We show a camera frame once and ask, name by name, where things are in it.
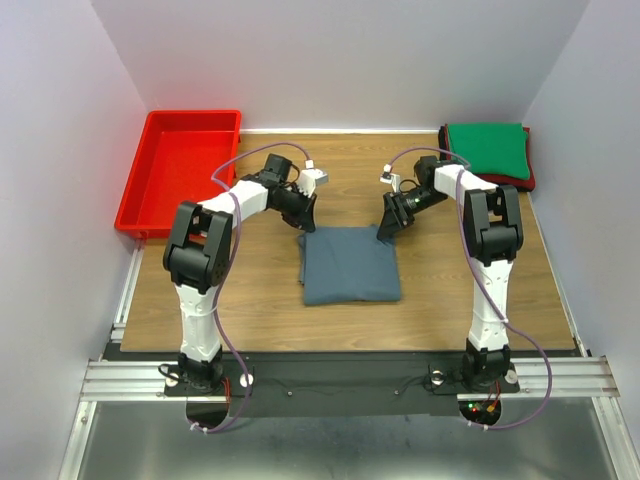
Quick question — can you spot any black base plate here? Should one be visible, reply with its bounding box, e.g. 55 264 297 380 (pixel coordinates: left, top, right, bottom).
164 349 521 419

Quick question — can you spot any aluminium rail frame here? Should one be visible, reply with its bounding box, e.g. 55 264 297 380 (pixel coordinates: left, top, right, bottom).
61 226 639 479

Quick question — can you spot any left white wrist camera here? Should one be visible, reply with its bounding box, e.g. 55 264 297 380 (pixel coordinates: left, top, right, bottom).
296 168 329 198

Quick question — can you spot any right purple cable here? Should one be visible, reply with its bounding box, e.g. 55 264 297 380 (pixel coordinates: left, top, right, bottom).
382 146 555 434

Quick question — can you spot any red folded t-shirt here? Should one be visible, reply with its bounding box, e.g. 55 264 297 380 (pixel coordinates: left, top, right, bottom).
442 125 535 187

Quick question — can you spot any blue-grey t-shirt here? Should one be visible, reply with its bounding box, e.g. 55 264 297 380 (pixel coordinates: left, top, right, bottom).
297 225 402 306

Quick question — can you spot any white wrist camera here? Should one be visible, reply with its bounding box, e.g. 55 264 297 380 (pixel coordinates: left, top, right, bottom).
380 164 402 193
296 168 329 198

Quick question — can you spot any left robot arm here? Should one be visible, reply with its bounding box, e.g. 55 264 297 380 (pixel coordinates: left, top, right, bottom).
163 154 328 394

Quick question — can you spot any green folded t-shirt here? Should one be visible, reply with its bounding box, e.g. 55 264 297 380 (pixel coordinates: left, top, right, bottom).
446 122 532 180

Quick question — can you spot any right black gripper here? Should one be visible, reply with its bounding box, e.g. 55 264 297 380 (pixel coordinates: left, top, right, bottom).
377 188 447 241

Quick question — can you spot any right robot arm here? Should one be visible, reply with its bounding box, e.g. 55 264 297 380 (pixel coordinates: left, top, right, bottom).
377 156 524 390

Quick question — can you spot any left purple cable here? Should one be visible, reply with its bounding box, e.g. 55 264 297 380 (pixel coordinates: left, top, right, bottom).
189 142 316 435

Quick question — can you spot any purple cable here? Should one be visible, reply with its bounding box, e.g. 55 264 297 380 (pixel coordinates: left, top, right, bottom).
189 142 316 435
382 146 555 434

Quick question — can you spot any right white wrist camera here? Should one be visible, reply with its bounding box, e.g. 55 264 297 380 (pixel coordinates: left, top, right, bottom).
380 164 402 193

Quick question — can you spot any red plastic bin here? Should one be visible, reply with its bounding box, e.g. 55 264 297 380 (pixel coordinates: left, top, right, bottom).
114 110 242 239

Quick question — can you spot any black folded t-shirt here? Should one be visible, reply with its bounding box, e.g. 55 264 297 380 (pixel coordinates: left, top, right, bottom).
438 124 536 194

